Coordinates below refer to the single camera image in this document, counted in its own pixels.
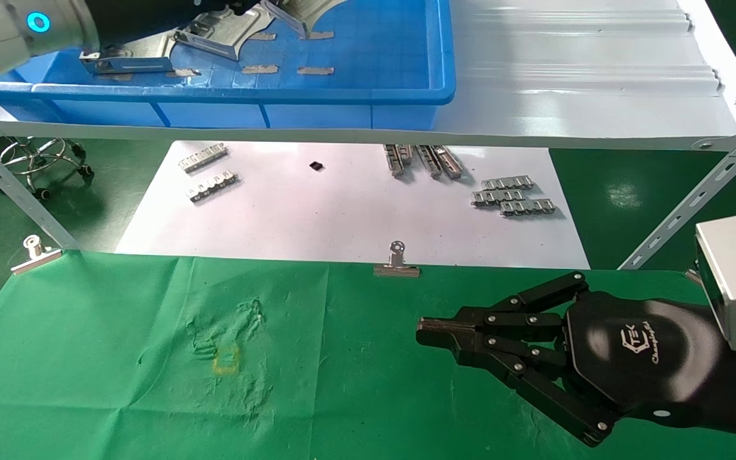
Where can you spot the silver binder clip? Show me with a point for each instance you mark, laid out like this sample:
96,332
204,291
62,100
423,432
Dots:
397,268
36,255

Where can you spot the grey tape piece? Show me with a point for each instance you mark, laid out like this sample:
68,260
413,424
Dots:
263,36
322,35
120,76
186,73
315,70
259,68

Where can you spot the small black component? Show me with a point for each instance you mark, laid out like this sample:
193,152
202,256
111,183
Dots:
317,166

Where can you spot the silver clip strip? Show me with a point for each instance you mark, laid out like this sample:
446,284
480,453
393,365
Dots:
497,198
507,184
528,207

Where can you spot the blue plastic bin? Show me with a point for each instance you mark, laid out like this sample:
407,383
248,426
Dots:
406,70

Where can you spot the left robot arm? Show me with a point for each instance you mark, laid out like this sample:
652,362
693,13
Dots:
16,32

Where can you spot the white paper sheet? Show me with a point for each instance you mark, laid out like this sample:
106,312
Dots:
342,211

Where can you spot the silver metal housing part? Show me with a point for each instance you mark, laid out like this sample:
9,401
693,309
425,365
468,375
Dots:
135,64
227,32
304,13

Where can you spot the chrome stool base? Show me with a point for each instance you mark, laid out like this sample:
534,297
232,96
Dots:
42,156

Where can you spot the small silver metal strip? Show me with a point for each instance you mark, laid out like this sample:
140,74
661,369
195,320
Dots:
203,158
213,185

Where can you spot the white metal shelf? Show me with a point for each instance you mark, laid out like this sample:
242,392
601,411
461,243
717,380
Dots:
566,83

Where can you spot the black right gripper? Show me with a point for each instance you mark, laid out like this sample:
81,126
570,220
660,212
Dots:
643,358

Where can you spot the grey metal rail piece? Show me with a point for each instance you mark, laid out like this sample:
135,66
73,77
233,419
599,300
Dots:
407,153
430,162
450,162
394,161

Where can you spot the white perforated shelf strut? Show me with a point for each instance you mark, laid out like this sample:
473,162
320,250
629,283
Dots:
10,185
694,198

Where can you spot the green table cloth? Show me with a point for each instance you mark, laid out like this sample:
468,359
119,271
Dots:
151,358

